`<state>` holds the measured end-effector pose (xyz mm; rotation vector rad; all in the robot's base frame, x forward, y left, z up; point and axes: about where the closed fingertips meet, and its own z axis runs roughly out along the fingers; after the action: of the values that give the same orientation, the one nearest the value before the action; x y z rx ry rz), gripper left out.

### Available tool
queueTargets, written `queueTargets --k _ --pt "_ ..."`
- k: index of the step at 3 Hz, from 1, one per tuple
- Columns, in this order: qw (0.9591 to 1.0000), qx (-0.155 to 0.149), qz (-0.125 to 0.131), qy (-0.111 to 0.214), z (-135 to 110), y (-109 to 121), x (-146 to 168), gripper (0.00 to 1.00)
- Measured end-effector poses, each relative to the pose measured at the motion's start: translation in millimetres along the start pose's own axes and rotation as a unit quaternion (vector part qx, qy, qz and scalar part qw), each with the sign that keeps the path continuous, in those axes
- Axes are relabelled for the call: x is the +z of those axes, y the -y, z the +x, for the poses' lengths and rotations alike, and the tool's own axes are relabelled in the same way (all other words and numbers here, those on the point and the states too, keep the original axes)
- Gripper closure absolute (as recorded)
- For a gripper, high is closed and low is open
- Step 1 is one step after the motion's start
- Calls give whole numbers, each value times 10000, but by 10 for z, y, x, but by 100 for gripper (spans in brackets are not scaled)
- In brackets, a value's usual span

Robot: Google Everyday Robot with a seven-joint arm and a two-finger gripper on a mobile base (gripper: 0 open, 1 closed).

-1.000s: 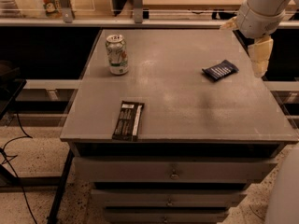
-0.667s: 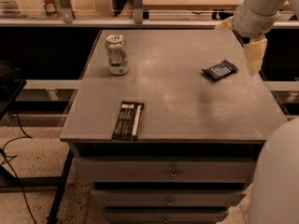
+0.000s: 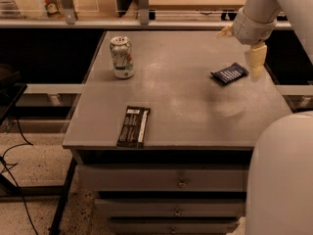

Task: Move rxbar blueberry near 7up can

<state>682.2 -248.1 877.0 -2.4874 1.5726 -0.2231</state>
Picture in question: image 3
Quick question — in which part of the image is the green white 7up can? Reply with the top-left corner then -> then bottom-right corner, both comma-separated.
110,36 -> 134,79

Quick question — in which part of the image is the grey drawer cabinet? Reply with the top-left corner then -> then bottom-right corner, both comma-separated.
64,31 -> 290,224

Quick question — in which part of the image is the middle drawer with knob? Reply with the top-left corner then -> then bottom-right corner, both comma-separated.
95,199 -> 245,218

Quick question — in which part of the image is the dark blue rxbar wrapper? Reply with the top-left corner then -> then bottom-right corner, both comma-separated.
211,63 -> 249,86

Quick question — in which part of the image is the bottom drawer with knob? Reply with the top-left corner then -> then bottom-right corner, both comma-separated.
108,218 -> 239,235

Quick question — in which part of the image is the black snack bar wrapper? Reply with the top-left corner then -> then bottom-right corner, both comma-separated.
116,106 -> 151,149

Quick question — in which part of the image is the black floor cable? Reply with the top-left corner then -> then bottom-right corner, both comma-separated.
0,116 -> 40,235

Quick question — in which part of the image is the drawer with knob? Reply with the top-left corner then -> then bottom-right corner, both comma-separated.
108,218 -> 239,235
77,164 -> 246,192
95,199 -> 245,218

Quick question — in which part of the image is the top drawer with knob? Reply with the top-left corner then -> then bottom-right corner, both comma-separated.
77,164 -> 246,192

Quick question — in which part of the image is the black side table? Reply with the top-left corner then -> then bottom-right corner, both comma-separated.
0,64 -> 28,126

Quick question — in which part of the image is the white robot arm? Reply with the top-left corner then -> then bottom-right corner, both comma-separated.
220,0 -> 313,235

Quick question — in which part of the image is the metal shelf rail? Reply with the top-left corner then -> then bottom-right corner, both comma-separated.
0,0 -> 292,30

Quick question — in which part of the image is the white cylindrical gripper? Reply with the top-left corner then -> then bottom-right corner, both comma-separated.
216,8 -> 277,79

